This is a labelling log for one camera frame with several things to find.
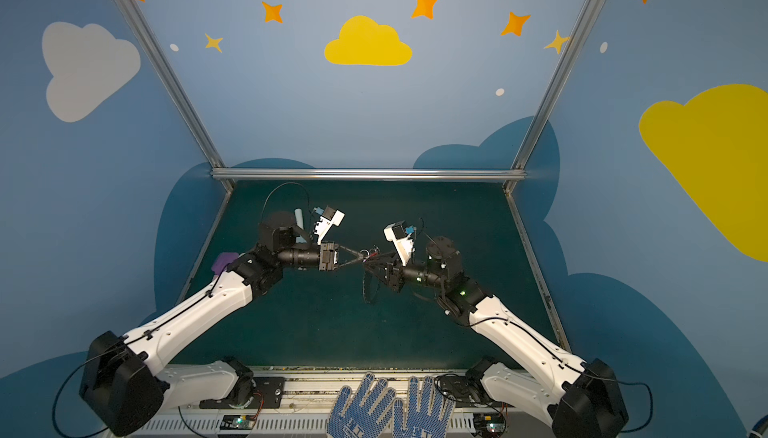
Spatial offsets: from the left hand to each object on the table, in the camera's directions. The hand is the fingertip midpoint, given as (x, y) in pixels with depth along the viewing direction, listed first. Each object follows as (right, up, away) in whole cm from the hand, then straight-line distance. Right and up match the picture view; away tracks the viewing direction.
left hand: (362, 261), depth 67 cm
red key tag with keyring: (+2, +1, +5) cm, 5 cm away
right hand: (+2, 0, +3) cm, 3 cm away
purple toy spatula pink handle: (-49, -5, +30) cm, 57 cm away
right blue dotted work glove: (+15, -39, +4) cm, 42 cm away
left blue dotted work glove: (0, -40, +4) cm, 40 cm away
